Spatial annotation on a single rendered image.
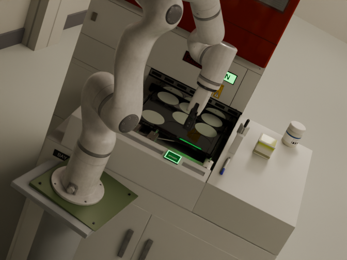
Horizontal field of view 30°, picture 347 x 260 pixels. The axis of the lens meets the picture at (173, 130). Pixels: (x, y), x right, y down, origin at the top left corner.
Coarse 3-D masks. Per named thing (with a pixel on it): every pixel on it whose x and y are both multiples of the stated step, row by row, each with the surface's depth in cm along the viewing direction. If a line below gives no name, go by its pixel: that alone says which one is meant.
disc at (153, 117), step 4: (144, 112) 268; (148, 112) 270; (152, 112) 271; (156, 112) 272; (144, 116) 266; (148, 116) 267; (152, 116) 268; (156, 116) 270; (160, 116) 271; (148, 120) 264; (152, 120) 266; (156, 120) 267; (160, 120) 268; (164, 120) 269
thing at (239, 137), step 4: (240, 124) 250; (240, 128) 251; (244, 128) 248; (248, 128) 249; (236, 132) 256; (240, 132) 252; (244, 132) 251; (236, 136) 251; (240, 136) 250; (244, 136) 255; (236, 140) 251; (240, 140) 251; (232, 144) 253; (236, 144) 252; (232, 148) 253; (236, 148) 253; (232, 152) 254
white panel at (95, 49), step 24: (96, 0) 282; (120, 0) 279; (96, 24) 287; (120, 24) 284; (96, 48) 292; (168, 48) 282; (96, 72) 297; (144, 72) 290; (168, 72) 287; (192, 72) 283; (240, 72) 277; (144, 96) 295; (240, 96) 282
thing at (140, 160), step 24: (72, 120) 236; (72, 144) 241; (120, 144) 235; (144, 144) 237; (120, 168) 239; (144, 168) 236; (168, 168) 233; (192, 168) 236; (168, 192) 237; (192, 192) 234
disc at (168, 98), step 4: (160, 92) 288; (164, 92) 290; (160, 96) 285; (164, 96) 287; (168, 96) 288; (172, 96) 290; (164, 100) 284; (168, 100) 285; (172, 100) 287; (176, 100) 288; (172, 104) 284; (176, 104) 285
